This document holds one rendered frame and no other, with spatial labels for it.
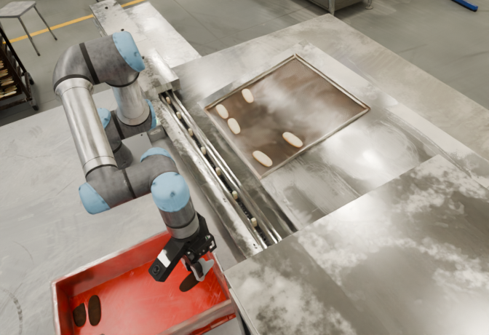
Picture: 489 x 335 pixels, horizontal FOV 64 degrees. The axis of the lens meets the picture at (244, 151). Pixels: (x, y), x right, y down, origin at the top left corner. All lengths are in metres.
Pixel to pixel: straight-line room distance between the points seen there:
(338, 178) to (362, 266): 0.66
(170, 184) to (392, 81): 1.38
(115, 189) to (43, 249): 0.71
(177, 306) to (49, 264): 0.50
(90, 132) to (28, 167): 0.97
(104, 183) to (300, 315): 0.50
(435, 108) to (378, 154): 0.51
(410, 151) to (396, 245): 0.70
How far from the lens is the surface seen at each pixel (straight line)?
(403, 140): 1.46
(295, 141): 1.47
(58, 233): 1.60
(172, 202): 0.83
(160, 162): 0.92
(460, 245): 0.80
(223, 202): 1.40
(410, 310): 0.71
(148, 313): 1.29
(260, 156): 1.46
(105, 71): 1.14
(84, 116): 1.03
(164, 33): 2.63
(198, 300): 1.26
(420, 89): 1.96
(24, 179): 1.90
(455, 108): 1.88
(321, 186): 1.35
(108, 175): 0.94
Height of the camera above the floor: 1.93
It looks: 44 degrees down
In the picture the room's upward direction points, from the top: 9 degrees counter-clockwise
